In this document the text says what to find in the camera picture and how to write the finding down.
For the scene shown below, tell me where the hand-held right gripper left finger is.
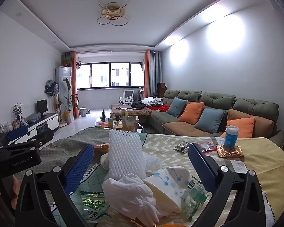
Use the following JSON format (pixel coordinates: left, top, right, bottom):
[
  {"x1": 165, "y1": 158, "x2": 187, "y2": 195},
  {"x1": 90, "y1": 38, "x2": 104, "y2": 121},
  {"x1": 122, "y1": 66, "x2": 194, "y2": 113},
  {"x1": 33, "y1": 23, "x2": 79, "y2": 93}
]
[{"x1": 15, "y1": 144, "x2": 95, "y2": 227}]

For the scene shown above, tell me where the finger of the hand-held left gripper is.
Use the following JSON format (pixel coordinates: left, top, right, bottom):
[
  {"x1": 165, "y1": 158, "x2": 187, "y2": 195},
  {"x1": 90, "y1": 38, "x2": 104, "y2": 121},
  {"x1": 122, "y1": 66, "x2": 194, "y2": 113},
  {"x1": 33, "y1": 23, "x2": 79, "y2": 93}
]
[
  {"x1": 0, "y1": 145, "x2": 41, "y2": 159},
  {"x1": 0, "y1": 125, "x2": 54, "y2": 150}
]

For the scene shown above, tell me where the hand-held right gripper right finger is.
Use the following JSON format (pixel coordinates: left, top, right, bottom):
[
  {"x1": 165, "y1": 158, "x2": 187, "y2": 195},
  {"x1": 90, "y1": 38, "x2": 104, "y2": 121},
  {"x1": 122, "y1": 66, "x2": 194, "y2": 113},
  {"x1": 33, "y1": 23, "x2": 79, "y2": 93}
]
[{"x1": 188, "y1": 142, "x2": 267, "y2": 227}]

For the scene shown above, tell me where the orange brown snack packet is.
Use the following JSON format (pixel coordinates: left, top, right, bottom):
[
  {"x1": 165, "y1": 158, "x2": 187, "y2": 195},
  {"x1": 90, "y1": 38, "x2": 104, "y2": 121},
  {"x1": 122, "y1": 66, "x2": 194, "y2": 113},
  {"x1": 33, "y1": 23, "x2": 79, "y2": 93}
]
[{"x1": 93, "y1": 142, "x2": 111, "y2": 154}]

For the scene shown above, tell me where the green snack wrapper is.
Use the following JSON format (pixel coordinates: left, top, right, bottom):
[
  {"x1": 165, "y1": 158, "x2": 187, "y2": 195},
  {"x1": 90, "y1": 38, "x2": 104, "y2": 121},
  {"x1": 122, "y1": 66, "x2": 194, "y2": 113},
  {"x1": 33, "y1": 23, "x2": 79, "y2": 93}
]
[
  {"x1": 182, "y1": 179, "x2": 209, "y2": 221},
  {"x1": 79, "y1": 190, "x2": 110, "y2": 223}
]

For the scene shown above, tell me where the white blue-dotted tissue pack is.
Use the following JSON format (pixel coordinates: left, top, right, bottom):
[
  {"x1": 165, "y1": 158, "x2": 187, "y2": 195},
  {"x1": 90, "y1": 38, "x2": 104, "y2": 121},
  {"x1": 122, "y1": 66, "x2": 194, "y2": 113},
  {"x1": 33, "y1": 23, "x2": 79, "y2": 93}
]
[{"x1": 142, "y1": 166, "x2": 193, "y2": 215}]

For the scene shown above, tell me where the white tissue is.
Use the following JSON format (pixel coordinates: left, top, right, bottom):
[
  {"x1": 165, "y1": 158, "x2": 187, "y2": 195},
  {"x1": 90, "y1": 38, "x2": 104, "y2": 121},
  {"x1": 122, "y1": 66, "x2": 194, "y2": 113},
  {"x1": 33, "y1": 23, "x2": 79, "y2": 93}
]
[{"x1": 102, "y1": 173, "x2": 161, "y2": 222}]

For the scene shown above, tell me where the person's left hand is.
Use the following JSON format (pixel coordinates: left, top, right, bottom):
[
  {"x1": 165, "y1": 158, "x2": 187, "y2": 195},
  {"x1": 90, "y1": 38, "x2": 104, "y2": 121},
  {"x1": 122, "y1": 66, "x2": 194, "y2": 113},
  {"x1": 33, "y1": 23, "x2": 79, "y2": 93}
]
[{"x1": 0, "y1": 174, "x2": 21, "y2": 210}]

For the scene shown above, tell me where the small plant in vase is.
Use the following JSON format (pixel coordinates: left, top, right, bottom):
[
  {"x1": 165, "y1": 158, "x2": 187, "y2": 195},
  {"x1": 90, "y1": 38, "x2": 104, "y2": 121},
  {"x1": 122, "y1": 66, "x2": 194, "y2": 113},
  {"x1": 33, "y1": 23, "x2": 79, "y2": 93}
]
[{"x1": 12, "y1": 103, "x2": 23, "y2": 121}]

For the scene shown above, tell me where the clear red-trim zip bag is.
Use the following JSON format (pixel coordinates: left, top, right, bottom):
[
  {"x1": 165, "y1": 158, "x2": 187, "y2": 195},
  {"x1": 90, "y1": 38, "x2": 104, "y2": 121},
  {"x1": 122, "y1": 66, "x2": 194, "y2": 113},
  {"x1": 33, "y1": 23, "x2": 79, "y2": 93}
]
[{"x1": 195, "y1": 141, "x2": 218, "y2": 153}]

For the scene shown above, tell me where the blue patterned platter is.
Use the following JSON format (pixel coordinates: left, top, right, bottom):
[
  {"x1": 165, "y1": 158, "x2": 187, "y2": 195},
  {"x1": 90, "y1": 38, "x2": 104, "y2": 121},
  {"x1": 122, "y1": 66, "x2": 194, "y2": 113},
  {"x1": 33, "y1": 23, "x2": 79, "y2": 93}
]
[{"x1": 26, "y1": 113, "x2": 42, "y2": 124}]

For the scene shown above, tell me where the grey checked tablecloth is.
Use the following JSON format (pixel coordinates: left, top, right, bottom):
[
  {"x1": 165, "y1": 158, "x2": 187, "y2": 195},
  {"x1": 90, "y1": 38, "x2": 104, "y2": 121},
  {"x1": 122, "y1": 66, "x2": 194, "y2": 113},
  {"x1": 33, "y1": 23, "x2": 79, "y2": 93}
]
[{"x1": 14, "y1": 127, "x2": 146, "y2": 185}]

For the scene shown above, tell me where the small black white packet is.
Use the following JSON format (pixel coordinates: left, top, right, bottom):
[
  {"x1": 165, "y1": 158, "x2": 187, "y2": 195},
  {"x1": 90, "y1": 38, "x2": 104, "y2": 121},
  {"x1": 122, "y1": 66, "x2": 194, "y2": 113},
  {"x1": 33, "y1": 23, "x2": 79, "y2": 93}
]
[{"x1": 174, "y1": 141, "x2": 192, "y2": 153}]

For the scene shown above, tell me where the white paper slip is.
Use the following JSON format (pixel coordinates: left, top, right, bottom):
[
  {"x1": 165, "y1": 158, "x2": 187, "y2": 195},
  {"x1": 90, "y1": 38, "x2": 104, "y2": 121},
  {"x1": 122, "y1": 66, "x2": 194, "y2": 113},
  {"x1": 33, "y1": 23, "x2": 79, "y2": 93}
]
[{"x1": 228, "y1": 159, "x2": 250, "y2": 174}]

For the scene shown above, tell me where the black monitor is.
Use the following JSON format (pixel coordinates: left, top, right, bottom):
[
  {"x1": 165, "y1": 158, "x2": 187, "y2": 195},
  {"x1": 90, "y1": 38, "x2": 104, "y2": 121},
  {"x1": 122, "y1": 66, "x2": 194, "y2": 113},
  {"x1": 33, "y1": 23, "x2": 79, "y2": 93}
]
[{"x1": 36, "y1": 99, "x2": 48, "y2": 118}]

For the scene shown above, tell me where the white black TV cabinet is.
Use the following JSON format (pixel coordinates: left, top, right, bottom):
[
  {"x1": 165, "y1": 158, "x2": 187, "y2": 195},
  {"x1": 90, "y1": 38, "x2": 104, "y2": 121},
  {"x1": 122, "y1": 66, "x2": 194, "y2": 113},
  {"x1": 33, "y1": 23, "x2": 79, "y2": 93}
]
[{"x1": 0, "y1": 112, "x2": 60, "y2": 145}]

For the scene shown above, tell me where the copper foil wrapper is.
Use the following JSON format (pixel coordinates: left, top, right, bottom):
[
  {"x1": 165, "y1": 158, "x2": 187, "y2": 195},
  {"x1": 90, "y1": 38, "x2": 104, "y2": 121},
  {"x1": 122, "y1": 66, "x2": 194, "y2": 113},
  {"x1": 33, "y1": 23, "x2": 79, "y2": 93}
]
[{"x1": 216, "y1": 144, "x2": 245, "y2": 159}]

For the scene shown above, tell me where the blue cup white lid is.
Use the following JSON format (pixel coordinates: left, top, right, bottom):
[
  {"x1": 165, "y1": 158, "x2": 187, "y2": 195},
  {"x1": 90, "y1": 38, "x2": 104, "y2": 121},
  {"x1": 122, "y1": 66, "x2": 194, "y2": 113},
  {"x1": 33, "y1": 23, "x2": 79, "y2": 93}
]
[{"x1": 224, "y1": 125, "x2": 240, "y2": 151}]

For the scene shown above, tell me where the beige patterned tablecloth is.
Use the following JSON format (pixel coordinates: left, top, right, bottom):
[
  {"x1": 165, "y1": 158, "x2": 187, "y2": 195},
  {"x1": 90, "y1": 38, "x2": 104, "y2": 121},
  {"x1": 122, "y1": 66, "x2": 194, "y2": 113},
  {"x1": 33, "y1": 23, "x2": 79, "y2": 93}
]
[{"x1": 80, "y1": 132, "x2": 275, "y2": 227}]

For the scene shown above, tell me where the blue cushion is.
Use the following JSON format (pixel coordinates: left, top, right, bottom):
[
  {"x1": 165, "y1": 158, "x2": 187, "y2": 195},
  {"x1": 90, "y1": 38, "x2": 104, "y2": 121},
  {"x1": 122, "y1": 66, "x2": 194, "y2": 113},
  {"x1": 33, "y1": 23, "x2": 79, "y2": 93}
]
[
  {"x1": 167, "y1": 97, "x2": 188, "y2": 115},
  {"x1": 194, "y1": 107, "x2": 226, "y2": 134}
]

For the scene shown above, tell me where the black coffee table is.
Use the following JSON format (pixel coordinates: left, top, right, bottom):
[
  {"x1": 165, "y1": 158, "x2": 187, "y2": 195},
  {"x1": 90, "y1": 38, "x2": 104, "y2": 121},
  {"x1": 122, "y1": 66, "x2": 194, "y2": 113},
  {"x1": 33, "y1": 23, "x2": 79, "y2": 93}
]
[{"x1": 95, "y1": 110, "x2": 145, "y2": 133}]

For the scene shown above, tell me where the tall leafy plant yellow vase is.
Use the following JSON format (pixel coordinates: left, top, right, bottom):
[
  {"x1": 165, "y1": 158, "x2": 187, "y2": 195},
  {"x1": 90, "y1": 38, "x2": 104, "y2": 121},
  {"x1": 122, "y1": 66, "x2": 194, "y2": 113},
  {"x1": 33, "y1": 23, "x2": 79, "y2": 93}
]
[{"x1": 58, "y1": 77, "x2": 80, "y2": 125}]

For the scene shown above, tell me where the orange cushion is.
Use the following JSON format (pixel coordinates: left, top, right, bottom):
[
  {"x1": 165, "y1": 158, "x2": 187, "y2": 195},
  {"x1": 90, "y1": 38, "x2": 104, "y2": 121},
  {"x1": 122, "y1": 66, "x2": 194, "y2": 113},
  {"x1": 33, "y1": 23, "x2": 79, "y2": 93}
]
[
  {"x1": 220, "y1": 117, "x2": 255, "y2": 139},
  {"x1": 179, "y1": 102, "x2": 205, "y2": 125}
]

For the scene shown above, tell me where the cloth-covered standing fan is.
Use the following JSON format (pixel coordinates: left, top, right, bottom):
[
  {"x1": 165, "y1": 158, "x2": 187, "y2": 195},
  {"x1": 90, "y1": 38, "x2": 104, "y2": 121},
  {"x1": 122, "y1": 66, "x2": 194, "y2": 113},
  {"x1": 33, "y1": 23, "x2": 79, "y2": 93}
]
[{"x1": 44, "y1": 79, "x2": 62, "y2": 123}]

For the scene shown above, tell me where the yellow cloth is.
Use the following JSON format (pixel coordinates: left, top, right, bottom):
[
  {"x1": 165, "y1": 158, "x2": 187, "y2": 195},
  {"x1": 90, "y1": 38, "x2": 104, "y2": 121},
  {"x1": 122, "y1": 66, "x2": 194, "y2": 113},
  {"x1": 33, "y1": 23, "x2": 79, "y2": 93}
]
[{"x1": 237, "y1": 137, "x2": 284, "y2": 219}]

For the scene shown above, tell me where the group of glass jars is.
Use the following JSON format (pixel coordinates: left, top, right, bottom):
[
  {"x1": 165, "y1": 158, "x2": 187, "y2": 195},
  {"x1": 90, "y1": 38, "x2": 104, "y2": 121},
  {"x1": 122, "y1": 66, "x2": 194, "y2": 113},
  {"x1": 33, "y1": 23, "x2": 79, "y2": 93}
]
[{"x1": 108, "y1": 112, "x2": 140, "y2": 131}]

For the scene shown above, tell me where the white standing air conditioner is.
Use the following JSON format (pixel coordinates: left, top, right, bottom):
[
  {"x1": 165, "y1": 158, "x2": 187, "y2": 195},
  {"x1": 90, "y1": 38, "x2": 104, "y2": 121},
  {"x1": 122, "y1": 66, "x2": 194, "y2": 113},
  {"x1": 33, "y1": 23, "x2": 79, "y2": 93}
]
[{"x1": 55, "y1": 66, "x2": 72, "y2": 123}]

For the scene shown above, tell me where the green brown sofa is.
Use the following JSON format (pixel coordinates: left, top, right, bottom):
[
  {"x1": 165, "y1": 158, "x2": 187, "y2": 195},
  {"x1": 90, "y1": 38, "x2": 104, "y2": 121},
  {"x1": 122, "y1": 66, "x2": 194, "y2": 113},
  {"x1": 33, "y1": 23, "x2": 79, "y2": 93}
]
[{"x1": 111, "y1": 89, "x2": 284, "y2": 150}]

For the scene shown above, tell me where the red cloth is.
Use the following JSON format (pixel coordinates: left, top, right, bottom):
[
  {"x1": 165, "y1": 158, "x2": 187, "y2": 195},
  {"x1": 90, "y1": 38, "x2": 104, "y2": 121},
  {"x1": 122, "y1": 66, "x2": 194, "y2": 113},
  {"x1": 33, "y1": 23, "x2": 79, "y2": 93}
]
[{"x1": 147, "y1": 104, "x2": 171, "y2": 112}]

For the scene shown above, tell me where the orange curtain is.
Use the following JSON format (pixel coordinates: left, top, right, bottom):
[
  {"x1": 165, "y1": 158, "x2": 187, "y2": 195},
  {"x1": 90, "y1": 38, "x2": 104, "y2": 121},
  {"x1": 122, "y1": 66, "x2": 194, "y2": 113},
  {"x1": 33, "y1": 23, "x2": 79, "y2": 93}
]
[
  {"x1": 71, "y1": 51, "x2": 80, "y2": 119},
  {"x1": 143, "y1": 50, "x2": 152, "y2": 100}
]

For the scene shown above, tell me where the silver white cloth pile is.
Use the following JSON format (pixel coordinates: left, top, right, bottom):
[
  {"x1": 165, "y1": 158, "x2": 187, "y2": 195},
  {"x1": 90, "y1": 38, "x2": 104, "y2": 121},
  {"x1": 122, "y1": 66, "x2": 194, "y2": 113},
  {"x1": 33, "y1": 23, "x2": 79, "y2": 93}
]
[{"x1": 143, "y1": 97, "x2": 163, "y2": 106}]

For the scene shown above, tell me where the white office chair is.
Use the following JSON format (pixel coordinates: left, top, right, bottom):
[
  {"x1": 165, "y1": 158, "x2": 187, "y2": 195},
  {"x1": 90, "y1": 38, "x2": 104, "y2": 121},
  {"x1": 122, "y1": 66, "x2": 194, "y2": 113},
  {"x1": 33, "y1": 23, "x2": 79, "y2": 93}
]
[{"x1": 119, "y1": 90, "x2": 135, "y2": 106}]

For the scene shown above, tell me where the brown wooden box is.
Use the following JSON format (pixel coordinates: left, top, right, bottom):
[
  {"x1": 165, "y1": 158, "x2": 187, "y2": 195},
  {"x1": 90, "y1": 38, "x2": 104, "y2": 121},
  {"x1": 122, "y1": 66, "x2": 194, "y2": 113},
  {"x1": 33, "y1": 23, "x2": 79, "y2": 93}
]
[{"x1": 157, "y1": 83, "x2": 167, "y2": 99}]

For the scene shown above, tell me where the wide black-framed window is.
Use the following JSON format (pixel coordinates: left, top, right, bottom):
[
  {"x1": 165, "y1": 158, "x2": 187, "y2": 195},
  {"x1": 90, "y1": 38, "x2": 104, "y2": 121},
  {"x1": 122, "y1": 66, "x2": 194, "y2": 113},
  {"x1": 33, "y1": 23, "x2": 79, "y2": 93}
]
[{"x1": 76, "y1": 63, "x2": 145, "y2": 90}]

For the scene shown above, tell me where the grey curtain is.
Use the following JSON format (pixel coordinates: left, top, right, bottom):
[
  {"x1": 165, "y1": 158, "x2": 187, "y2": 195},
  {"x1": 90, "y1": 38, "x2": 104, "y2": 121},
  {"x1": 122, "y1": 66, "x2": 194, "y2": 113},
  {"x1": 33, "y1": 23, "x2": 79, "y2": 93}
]
[{"x1": 149, "y1": 50, "x2": 164, "y2": 97}]

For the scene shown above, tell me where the gold ring ceiling lamp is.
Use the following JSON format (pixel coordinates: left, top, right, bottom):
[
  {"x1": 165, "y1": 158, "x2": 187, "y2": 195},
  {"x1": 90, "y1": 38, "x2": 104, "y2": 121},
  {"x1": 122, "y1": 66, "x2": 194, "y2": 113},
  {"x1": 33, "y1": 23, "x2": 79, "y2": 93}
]
[{"x1": 97, "y1": 0, "x2": 129, "y2": 26}]

